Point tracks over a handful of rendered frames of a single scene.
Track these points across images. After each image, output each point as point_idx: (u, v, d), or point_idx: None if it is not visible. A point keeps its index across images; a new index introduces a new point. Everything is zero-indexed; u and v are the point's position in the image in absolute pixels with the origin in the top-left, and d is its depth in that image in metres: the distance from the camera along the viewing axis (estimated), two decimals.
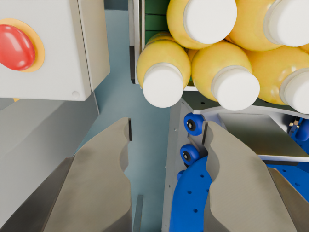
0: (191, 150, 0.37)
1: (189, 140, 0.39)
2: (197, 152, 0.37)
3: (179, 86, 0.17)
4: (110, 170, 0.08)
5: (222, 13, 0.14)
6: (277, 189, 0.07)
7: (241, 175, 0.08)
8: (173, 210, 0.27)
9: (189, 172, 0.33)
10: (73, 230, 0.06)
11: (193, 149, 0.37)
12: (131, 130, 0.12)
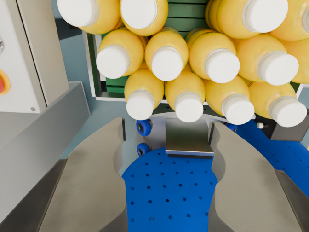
0: (141, 145, 0.46)
1: (144, 139, 0.49)
2: (146, 145, 0.46)
3: None
4: (104, 171, 0.08)
5: (117, 61, 0.23)
6: (284, 192, 0.07)
7: (247, 176, 0.08)
8: None
9: (137, 161, 0.42)
10: None
11: (142, 144, 0.47)
12: (125, 130, 0.12)
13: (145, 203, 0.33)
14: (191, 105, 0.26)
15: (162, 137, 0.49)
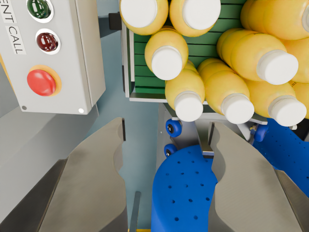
0: (167, 145, 0.47)
1: (171, 140, 0.48)
2: (172, 144, 0.47)
3: None
4: (104, 171, 0.08)
5: (173, 63, 0.23)
6: (284, 192, 0.07)
7: (247, 176, 0.08)
8: (153, 187, 0.35)
9: (169, 159, 0.41)
10: None
11: (168, 144, 0.47)
12: (125, 130, 0.12)
13: (185, 202, 0.32)
14: (242, 107, 0.26)
15: (188, 138, 0.49)
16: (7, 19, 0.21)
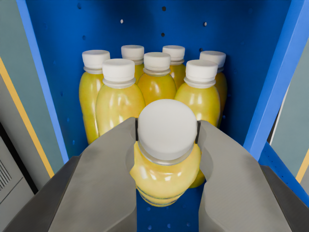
0: None
1: None
2: None
3: None
4: (116, 170, 0.08)
5: (180, 119, 0.12)
6: (270, 187, 0.07)
7: (234, 174, 0.08)
8: None
9: None
10: (78, 229, 0.06)
11: None
12: (137, 130, 0.12)
13: None
14: None
15: None
16: None
